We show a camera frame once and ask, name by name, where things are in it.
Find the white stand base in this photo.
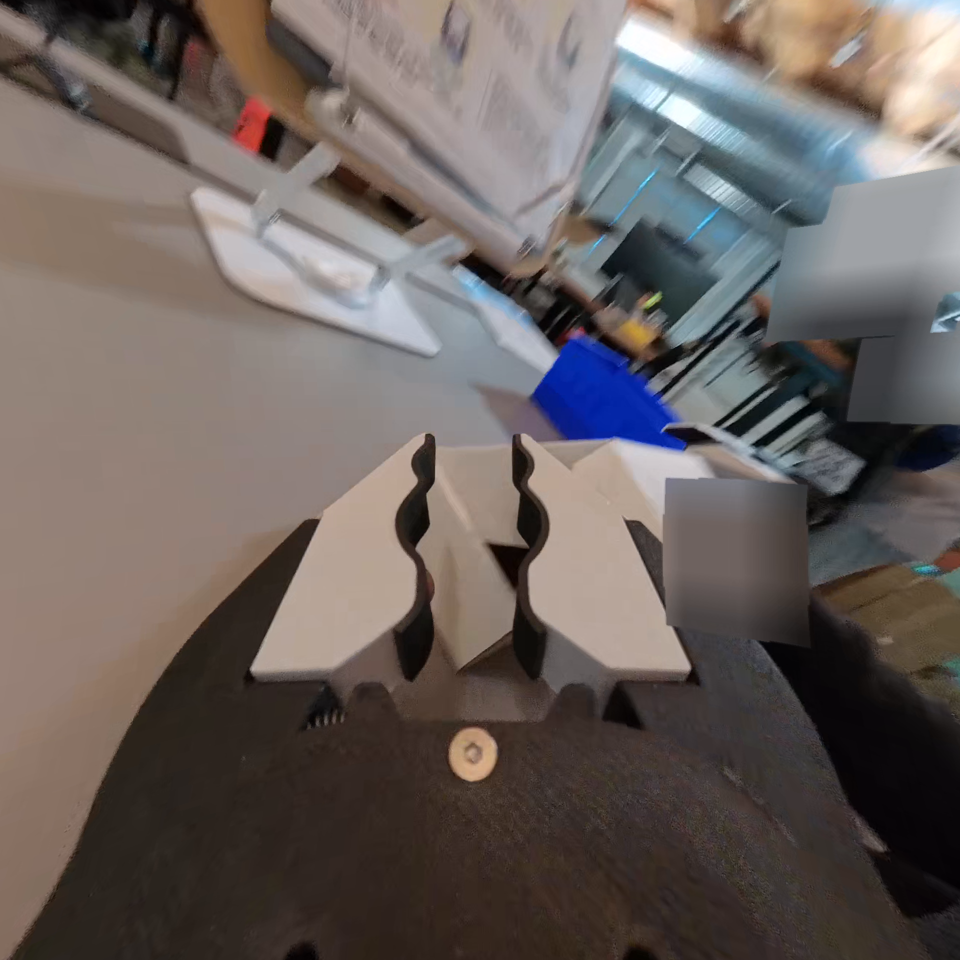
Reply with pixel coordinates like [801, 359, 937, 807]
[189, 187, 442, 357]

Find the wooden board with instruction sheet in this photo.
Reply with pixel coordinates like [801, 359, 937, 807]
[202, 0, 631, 252]

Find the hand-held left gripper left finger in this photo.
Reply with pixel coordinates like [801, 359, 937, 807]
[249, 432, 438, 687]

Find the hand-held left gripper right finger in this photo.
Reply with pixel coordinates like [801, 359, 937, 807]
[511, 432, 693, 687]

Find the white cardboard box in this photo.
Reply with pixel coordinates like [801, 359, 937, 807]
[436, 438, 669, 670]

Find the blue plastic bin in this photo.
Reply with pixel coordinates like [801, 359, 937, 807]
[531, 333, 687, 451]

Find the silver ventilation duct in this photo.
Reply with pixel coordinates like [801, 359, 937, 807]
[611, 37, 901, 219]

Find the grey desk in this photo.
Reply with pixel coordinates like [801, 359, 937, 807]
[0, 71, 796, 960]

